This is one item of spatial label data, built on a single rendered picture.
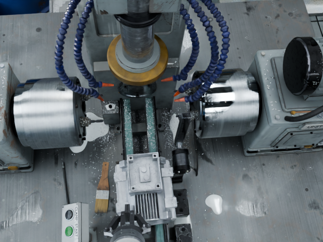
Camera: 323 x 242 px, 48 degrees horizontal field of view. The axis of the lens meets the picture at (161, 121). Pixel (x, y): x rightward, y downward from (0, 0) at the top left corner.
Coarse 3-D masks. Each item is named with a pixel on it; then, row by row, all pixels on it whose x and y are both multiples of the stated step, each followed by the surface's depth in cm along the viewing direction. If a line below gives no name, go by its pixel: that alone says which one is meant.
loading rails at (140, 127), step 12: (120, 108) 144; (156, 108) 146; (156, 120) 143; (120, 132) 142; (132, 132) 149; (144, 132) 150; (156, 132) 141; (132, 144) 139; (156, 144) 142; (156, 228) 128; (156, 240) 127; (168, 240) 136
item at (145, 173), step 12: (132, 156) 114; (144, 156) 116; (156, 156) 114; (132, 168) 116; (144, 168) 114; (156, 168) 116; (132, 180) 114; (144, 180) 113; (156, 180) 115; (132, 192) 110; (144, 192) 112; (156, 192) 114
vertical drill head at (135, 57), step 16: (128, 0) 79; (144, 0) 79; (144, 16) 84; (128, 32) 90; (144, 32) 90; (112, 48) 107; (128, 48) 97; (144, 48) 97; (160, 48) 107; (112, 64) 104; (128, 64) 102; (144, 64) 103; (160, 64) 105; (128, 80) 103; (144, 80) 103
